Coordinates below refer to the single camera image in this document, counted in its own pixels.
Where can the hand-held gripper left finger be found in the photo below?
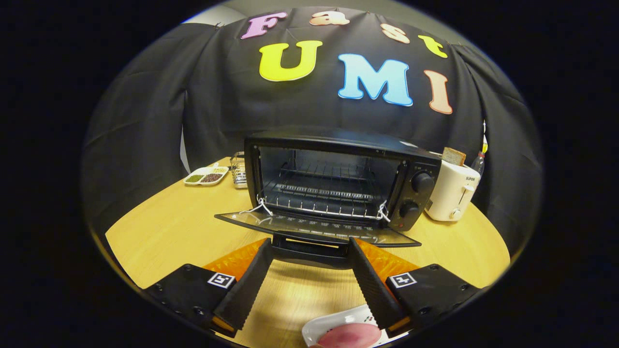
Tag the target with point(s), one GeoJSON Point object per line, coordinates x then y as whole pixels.
{"type": "Point", "coordinates": [249, 285]}

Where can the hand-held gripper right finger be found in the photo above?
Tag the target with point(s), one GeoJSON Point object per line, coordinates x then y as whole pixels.
{"type": "Point", "coordinates": [372, 290]}

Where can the pink round food slice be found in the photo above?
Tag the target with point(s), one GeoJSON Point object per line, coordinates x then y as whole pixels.
{"type": "Point", "coordinates": [350, 336]}

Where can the white square plate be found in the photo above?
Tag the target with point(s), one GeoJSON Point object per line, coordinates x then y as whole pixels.
{"type": "Point", "coordinates": [329, 321]}

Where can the black toaster oven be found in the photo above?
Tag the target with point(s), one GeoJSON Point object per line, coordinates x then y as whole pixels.
{"type": "Point", "coordinates": [420, 198]}

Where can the white pop-up toaster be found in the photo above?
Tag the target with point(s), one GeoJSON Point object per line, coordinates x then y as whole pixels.
{"type": "Point", "coordinates": [449, 193]}

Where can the white divided condiment dish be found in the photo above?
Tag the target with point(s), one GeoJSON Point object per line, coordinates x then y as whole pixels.
{"type": "Point", "coordinates": [205, 177]}

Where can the brown bread slice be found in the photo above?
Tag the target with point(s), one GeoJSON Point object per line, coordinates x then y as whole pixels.
{"type": "Point", "coordinates": [453, 156]}

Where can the red label bottle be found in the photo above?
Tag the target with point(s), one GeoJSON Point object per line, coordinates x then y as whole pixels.
{"type": "Point", "coordinates": [478, 163]}

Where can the black backdrop cloth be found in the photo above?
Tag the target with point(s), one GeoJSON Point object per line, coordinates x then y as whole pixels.
{"type": "Point", "coordinates": [145, 135]}

